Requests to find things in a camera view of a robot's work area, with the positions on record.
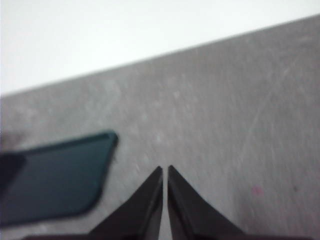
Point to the dark rectangular tray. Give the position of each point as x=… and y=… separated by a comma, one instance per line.
x=57, y=180

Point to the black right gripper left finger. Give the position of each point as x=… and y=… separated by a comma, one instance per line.
x=142, y=212

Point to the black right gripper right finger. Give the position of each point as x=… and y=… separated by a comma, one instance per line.
x=190, y=212

